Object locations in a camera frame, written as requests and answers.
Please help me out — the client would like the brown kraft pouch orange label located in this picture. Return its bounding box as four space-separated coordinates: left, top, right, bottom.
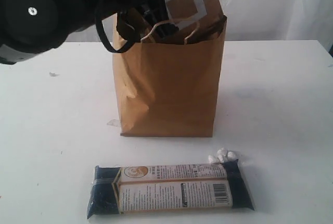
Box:
165 0 224 30

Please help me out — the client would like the small clear plastic scrap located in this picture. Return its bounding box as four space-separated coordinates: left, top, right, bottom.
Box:
49 72 59 77

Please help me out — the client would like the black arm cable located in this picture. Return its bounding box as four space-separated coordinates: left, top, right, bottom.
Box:
94 5 138 53

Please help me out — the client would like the brown paper bag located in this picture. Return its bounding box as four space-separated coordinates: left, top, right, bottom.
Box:
112 15 227 137

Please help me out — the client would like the long dark noodle package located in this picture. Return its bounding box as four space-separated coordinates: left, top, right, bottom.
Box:
87 161 254 218

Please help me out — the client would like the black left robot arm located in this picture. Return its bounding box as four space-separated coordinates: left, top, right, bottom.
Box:
1 0 178 65

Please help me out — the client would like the white garlic clove cluster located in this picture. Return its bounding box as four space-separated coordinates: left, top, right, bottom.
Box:
208 148 238 164

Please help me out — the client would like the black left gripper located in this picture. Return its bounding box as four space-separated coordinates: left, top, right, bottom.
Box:
116 0 169 38

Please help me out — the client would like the clear tape scrap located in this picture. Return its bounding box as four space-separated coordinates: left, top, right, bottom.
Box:
107 119 121 127

